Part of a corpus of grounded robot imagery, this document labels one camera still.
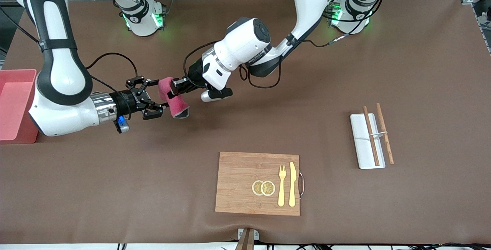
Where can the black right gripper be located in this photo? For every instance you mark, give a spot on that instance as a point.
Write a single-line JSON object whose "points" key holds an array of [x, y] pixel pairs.
{"points": [[125, 102]]}

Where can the pink red cloth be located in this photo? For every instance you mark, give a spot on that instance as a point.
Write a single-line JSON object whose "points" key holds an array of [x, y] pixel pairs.
{"points": [[174, 102]]}

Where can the yellow plastic fork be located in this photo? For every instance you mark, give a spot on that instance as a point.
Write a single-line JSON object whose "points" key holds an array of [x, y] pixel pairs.
{"points": [[282, 188]]}

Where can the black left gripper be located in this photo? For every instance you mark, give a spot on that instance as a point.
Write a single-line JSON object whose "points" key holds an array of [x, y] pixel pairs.
{"points": [[195, 74]]}

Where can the white metal bracket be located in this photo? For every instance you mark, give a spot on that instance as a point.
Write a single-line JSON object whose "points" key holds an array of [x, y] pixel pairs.
{"points": [[256, 235]]}

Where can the pink plastic bin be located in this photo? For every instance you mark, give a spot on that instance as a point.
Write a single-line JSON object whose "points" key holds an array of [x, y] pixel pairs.
{"points": [[13, 104]]}

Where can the white rectangular tray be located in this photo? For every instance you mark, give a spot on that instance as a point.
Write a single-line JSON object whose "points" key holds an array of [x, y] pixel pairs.
{"points": [[360, 142]]}

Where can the yellow plastic knife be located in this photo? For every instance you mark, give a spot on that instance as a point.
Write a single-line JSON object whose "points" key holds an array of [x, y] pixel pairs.
{"points": [[292, 185]]}

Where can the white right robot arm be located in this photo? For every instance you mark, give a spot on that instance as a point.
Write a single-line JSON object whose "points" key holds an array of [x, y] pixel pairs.
{"points": [[61, 69]]}

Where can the wooden stand piece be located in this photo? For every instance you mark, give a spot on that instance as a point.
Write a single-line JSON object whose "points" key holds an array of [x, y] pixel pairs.
{"points": [[245, 242]]}

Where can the brown table cover mat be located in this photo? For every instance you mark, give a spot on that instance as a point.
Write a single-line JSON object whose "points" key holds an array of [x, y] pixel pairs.
{"points": [[422, 69]]}

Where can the lemon slice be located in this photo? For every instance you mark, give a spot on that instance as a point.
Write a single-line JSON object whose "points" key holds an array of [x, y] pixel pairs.
{"points": [[256, 188], [268, 188]]}

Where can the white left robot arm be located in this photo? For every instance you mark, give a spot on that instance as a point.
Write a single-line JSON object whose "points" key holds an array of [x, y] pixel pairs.
{"points": [[245, 43]]}

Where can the wooden cutting board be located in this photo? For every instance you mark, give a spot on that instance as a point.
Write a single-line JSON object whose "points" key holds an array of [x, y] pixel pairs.
{"points": [[238, 181]]}

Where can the brown wooden chopstick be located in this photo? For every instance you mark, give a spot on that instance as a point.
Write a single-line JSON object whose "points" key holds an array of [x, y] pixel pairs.
{"points": [[367, 119], [388, 146]]}

